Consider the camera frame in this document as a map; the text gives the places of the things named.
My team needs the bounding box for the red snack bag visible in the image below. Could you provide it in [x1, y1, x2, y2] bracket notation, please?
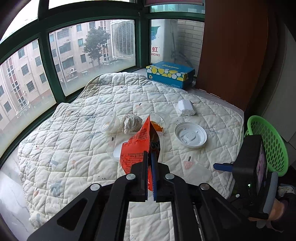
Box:
[120, 116, 161, 191]

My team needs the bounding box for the orange fruit peel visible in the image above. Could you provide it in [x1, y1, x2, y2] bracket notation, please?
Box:
[151, 121, 164, 132]

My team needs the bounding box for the white styrofoam block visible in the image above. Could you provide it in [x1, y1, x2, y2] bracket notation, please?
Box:
[177, 99, 196, 116]

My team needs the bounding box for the person's right hand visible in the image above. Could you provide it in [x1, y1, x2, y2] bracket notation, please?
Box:
[248, 197, 286, 223]

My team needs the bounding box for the clear plastic container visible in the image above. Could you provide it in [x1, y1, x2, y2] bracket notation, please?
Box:
[157, 132, 165, 162]

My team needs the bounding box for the green plastic basket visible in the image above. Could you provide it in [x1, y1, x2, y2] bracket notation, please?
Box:
[245, 115, 289, 177]

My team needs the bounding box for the clear plastic round lid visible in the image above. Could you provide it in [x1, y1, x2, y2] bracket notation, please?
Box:
[107, 133, 131, 162]

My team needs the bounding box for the white plastic cup lid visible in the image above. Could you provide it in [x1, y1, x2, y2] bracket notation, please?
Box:
[175, 122, 207, 148]

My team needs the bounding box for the clear plastic cup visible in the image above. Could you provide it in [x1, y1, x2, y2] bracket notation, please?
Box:
[100, 111, 120, 133]

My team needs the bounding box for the white quilted mattress pad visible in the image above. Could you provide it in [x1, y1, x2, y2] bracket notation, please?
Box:
[18, 73, 244, 229]

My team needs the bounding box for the brown wooden wardrobe panel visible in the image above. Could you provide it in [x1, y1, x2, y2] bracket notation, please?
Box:
[196, 1, 268, 110]

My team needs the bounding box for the blue yellow tissue box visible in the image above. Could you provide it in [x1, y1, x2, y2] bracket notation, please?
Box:
[146, 61, 195, 89]

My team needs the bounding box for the green window frame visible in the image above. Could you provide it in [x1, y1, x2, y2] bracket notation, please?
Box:
[1, 1, 205, 163]

